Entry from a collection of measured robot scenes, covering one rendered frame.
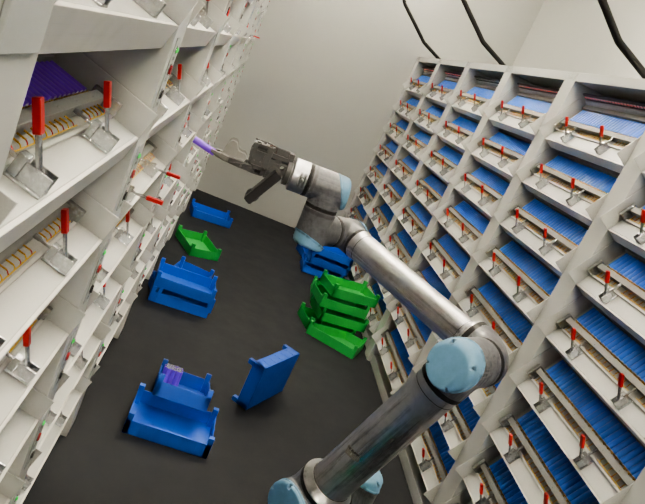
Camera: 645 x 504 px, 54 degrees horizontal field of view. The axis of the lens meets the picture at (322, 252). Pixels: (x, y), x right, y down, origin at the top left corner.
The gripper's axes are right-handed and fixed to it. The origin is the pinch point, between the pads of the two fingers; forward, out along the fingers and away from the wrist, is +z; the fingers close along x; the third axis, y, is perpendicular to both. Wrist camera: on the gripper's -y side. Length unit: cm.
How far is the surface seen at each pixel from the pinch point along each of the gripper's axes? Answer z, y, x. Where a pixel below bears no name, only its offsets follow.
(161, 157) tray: 13.6, -7.9, -9.0
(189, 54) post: 14.9, 20.7, -9.2
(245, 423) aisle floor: -43, -105, -49
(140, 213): 14.4, -25.1, -9.0
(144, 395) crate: -3, -100, -40
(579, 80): -118, 62, -76
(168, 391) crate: -10, -91, -33
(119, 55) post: 17, 21, 61
